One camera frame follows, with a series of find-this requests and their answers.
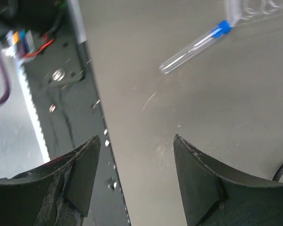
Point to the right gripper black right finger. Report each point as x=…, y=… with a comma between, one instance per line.
x=215, y=194

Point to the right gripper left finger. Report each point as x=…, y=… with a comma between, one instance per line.
x=57, y=193

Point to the blue capped test tube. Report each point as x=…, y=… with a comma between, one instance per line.
x=197, y=46

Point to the clear tube rack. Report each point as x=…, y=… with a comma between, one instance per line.
x=249, y=11

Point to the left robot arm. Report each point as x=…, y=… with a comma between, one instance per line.
x=42, y=16

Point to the black wire stand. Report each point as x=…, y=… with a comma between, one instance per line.
x=278, y=174

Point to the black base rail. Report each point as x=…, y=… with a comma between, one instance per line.
x=66, y=100

